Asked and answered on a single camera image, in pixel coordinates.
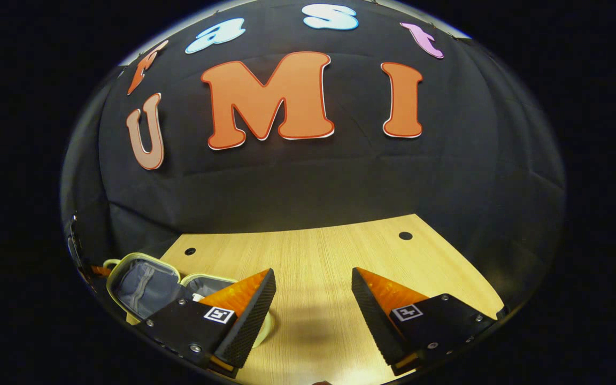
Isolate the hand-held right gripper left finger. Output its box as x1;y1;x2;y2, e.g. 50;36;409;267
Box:
136;268;278;379

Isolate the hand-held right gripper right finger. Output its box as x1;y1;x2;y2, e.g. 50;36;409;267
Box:
351;267;505;378

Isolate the black backdrop cloth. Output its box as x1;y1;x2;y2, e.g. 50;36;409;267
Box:
60;0;566;312

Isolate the pale yellow suitcase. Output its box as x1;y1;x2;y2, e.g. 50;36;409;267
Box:
103;252;275;349

